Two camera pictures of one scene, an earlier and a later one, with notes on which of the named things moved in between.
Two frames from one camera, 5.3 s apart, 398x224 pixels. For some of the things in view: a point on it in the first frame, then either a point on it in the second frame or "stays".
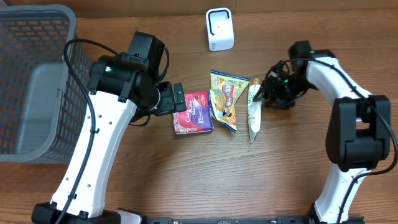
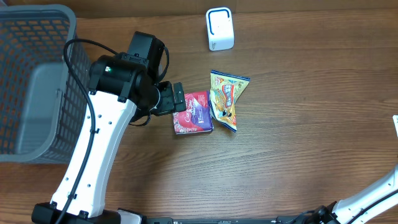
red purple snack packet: [197, 117] stays
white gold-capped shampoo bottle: [254, 108] to [395, 117]
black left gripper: [170, 105] stays
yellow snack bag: [224, 89] stays
